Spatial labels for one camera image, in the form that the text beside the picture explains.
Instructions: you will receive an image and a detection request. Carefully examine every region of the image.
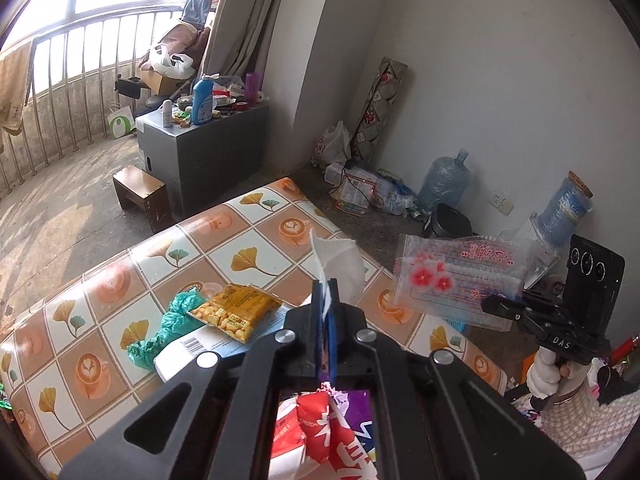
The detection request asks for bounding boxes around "cardboard box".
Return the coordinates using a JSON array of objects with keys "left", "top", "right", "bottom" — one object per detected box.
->
[{"left": 139, "top": 67, "right": 186, "bottom": 95}]

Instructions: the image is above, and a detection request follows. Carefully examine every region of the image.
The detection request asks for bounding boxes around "beige curtain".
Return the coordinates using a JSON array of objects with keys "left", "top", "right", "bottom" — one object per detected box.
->
[{"left": 202, "top": 0, "right": 297, "bottom": 87}]

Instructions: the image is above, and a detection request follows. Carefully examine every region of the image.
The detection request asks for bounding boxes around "white red-print plastic bag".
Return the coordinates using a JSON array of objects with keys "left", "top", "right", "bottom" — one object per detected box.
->
[{"left": 312, "top": 121, "right": 353, "bottom": 169}]

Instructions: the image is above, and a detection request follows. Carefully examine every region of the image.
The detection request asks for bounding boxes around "purple white-lettered packet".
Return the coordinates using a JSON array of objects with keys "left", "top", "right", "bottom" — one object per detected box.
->
[{"left": 332, "top": 390, "right": 374, "bottom": 457}]

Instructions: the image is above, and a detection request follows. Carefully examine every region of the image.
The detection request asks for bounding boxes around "green plastic bag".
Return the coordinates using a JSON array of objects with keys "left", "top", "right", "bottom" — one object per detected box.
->
[{"left": 126, "top": 290, "right": 202, "bottom": 372}]

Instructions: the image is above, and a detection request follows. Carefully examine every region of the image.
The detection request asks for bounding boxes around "blue plastic basket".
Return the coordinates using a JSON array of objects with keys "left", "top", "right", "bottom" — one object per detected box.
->
[{"left": 435, "top": 317, "right": 474, "bottom": 336}]

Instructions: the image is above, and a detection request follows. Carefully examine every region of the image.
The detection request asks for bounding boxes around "leaf-and-coffee printed tablecloth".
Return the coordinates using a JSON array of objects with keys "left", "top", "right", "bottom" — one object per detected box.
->
[{"left": 0, "top": 176, "right": 509, "bottom": 480}]

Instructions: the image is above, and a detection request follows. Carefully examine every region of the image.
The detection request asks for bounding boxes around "white wall socket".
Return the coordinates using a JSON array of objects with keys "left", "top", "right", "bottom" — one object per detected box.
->
[{"left": 487, "top": 191, "right": 515, "bottom": 217}]

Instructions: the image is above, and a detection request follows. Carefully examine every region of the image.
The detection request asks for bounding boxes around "patterned rolled mat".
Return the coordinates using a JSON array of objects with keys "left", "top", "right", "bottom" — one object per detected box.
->
[{"left": 350, "top": 56, "right": 410, "bottom": 164}]

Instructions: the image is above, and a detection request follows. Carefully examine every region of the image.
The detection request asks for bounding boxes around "pile of brown clothes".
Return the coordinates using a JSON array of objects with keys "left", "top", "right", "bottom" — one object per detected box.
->
[{"left": 140, "top": 22, "right": 211, "bottom": 69}]

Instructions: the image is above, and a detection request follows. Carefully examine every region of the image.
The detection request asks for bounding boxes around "black trash bin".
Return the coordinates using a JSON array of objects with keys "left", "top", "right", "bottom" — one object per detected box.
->
[{"left": 422, "top": 203, "right": 474, "bottom": 241}]

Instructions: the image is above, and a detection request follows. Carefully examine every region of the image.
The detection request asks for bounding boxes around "white barcode mailer bag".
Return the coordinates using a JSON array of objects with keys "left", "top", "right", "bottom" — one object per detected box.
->
[{"left": 154, "top": 305, "right": 301, "bottom": 384}]

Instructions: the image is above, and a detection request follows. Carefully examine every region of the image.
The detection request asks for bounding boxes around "blue detergent bottle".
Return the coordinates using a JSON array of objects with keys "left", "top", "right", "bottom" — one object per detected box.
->
[{"left": 191, "top": 74, "right": 217, "bottom": 126}]

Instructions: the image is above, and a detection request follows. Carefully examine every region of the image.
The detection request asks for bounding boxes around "clutter of small containers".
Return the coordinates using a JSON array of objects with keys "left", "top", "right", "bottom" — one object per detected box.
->
[{"left": 172, "top": 75, "right": 269, "bottom": 126}]

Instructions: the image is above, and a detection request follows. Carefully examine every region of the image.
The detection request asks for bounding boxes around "beige hanging towel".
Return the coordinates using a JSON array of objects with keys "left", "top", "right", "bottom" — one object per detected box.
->
[{"left": 0, "top": 40, "right": 35, "bottom": 137}]

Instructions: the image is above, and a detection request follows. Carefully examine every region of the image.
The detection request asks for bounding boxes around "grey cabinet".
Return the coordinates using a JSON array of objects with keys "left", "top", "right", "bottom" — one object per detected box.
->
[{"left": 136, "top": 102, "right": 270, "bottom": 217}]

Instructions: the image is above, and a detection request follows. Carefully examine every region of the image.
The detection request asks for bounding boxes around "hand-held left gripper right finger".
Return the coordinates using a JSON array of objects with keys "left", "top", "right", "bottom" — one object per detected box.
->
[{"left": 329, "top": 282, "right": 586, "bottom": 480}]

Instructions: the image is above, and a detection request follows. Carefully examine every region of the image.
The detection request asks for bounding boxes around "brown wooden stool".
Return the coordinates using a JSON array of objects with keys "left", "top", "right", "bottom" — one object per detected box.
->
[{"left": 112, "top": 165, "right": 174, "bottom": 234}]

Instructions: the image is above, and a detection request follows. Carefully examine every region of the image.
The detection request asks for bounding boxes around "black chair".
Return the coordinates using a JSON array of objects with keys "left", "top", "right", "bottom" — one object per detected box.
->
[{"left": 115, "top": 76, "right": 176, "bottom": 111}]

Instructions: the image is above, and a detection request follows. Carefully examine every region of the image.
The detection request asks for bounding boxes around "blue water jug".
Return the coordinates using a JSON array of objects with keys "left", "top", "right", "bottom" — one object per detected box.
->
[{"left": 416, "top": 148, "right": 472, "bottom": 214}]

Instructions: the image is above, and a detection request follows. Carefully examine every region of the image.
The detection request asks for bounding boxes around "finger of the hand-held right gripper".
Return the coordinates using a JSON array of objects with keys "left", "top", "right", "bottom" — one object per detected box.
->
[{"left": 481, "top": 294, "right": 530, "bottom": 330}]

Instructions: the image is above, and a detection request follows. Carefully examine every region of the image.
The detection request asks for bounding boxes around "red white plastic bag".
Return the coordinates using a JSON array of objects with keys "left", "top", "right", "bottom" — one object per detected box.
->
[{"left": 272, "top": 382, "right": 379, "bottom": 480}]

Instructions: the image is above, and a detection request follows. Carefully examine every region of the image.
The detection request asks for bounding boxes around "clear flower-print plastic bag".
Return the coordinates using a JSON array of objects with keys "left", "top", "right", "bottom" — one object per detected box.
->
[{"left": 392, "top": 234, "right": 538, "bottom": 334}]

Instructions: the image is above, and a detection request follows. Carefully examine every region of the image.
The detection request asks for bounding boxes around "person's right hand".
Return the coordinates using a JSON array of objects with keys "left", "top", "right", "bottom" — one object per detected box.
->
[{"left": 527, "top": 349, "right": 574, "bottom": 401}]

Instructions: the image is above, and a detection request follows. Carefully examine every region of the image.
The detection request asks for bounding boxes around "person's right forearm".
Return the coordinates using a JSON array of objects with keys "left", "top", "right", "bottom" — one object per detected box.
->
[{"left": 540, "top": 360, "right": 638, "bottom": 472}]

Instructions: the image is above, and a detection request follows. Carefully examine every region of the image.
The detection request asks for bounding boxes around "purple cup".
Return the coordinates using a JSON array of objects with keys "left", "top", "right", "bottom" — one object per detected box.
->
[{"left": 244, "top": 72, "right": 265, "bottom": 107}]

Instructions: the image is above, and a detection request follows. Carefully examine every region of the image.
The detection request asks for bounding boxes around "blue jug with cork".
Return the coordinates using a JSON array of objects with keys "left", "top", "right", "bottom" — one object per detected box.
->
[{"left": 535, "top": 171, "right": 595, "bottom": 249}]

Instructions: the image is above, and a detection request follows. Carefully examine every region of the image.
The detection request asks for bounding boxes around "white green paper bag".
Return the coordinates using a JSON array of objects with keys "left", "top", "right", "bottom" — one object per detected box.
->
[{"left": 106, "top": 102, "right": 137, "bottom": 140}]

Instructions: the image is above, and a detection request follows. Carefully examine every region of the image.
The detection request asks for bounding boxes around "metal railing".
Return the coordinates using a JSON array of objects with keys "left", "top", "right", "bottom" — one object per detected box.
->
[{"left": 0, "top": 7, "right": 184, "bottom": 197}]

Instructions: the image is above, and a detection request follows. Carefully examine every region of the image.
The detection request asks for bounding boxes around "yellow snack packet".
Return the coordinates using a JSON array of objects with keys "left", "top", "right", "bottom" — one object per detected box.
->
[{"left": 187, "top": 282, "right": 284, "bottom": 344}]

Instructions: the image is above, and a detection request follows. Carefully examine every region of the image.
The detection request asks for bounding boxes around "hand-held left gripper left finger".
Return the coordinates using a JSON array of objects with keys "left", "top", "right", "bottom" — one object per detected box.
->
[{"left": 59, "top": 280, "right": 328, "bottom": 480}]

